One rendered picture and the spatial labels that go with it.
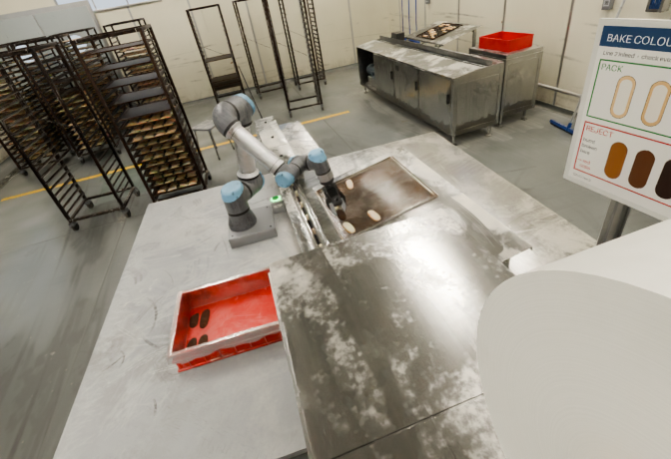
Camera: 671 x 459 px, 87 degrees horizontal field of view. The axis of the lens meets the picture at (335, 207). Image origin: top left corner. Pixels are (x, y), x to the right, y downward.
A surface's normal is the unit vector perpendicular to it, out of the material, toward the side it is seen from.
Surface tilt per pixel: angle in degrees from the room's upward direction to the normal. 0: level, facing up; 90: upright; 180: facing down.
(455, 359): 0
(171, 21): 90
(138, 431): 0
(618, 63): 90
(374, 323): 0
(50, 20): 90
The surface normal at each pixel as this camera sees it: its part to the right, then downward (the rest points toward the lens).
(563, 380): -0.92, 0.33
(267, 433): -0.15, -0.83
